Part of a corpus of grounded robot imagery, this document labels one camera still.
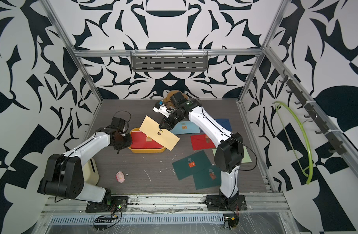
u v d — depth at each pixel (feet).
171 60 3.06
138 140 3.07
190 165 2.86
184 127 3.41
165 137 2.61
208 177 2.74
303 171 2.01
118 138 2.19
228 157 1.61
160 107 2.33
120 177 2.66
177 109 2.29
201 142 3.19
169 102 2.38
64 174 1.43
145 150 2.97
